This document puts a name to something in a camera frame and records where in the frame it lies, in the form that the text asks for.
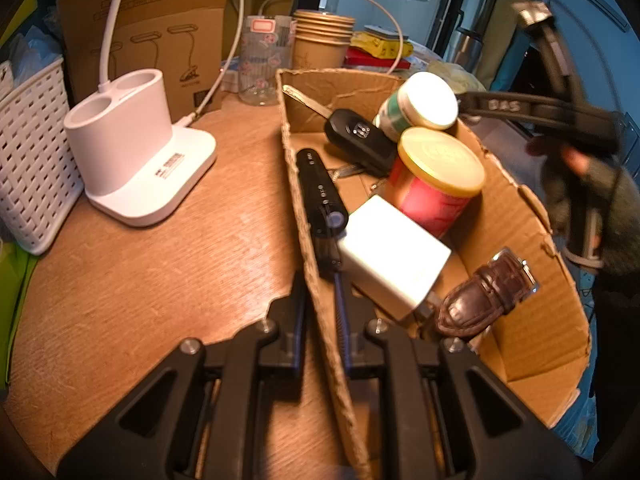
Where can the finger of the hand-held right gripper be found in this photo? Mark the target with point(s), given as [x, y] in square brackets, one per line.
[555, 45]

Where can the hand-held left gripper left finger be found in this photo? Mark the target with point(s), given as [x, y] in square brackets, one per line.
[299, 320]

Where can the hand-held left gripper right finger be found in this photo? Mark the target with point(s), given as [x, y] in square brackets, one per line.
[342, 320]

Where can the white charger plug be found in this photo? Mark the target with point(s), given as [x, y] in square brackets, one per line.
[390, 255]

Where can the white pill bottle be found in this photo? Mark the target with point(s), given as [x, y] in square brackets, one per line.
[425, 100]

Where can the black cylindrical flashlight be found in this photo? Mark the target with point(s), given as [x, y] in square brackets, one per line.
[317, 190]

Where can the brown leather wristwatch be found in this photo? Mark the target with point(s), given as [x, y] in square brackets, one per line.
[480, 295]

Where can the black car key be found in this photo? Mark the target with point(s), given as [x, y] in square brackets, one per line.
[360, 140]

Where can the brown cardboard box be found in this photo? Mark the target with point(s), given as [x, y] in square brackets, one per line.
[530, 320]

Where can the person's right hand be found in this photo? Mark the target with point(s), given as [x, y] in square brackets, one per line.
[620, 210]

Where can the yellow curtain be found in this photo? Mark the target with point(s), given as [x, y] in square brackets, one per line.
[505, 20]

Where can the yellowish tissue pack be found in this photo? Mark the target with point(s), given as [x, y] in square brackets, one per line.
[460, 77]

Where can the steel tumbler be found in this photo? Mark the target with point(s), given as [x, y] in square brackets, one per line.
[462, 47]

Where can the silver keys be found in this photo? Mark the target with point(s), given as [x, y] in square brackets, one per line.
[350, 171]

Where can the red book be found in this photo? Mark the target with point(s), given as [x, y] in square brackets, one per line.
[370, 57]

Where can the stack of paper cups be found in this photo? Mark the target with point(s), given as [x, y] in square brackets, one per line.
[320, 45]

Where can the white desk lamp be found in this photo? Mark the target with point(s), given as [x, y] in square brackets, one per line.
[130, 135]

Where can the blue printed blanket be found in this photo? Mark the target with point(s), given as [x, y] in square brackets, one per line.
[582, 410]

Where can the clear glass with stickers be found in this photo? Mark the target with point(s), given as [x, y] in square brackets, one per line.
[265, 60]

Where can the white woven plastic basket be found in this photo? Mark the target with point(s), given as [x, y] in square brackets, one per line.
[35, 160]

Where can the brown lamp packaging box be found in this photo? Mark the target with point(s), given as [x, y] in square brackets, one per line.
[165, 15]

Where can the blue plastic bag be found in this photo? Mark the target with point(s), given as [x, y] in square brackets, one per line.
[35, 55]

